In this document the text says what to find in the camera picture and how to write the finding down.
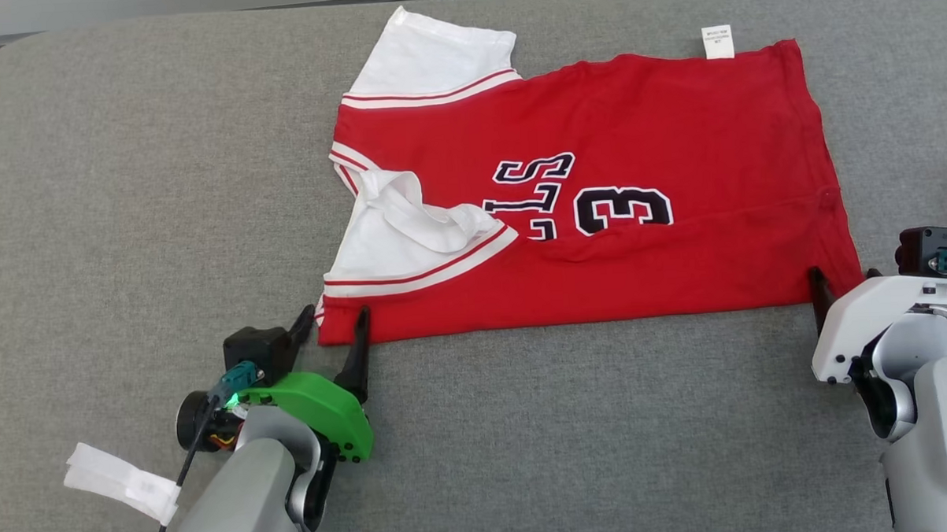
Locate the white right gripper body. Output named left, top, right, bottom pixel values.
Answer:
left=808, top=273, right=947, bottom=386

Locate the white paper cable tag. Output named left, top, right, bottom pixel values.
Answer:
left=62, top=439, right=183, bottom=529

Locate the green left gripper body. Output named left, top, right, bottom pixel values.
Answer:
left=237, top=370, right=375, bottom=467

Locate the red jersey with white sleeves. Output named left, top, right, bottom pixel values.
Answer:
left=305, top=0, right=866, bottom=347

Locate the grey fabric sofa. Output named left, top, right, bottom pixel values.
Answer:
left=0, top=0, right=947, bottom=532

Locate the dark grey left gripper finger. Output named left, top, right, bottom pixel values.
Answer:
left=331, top=305, right=375, bottom=405
left=286, top=305, right=317, bottom=360

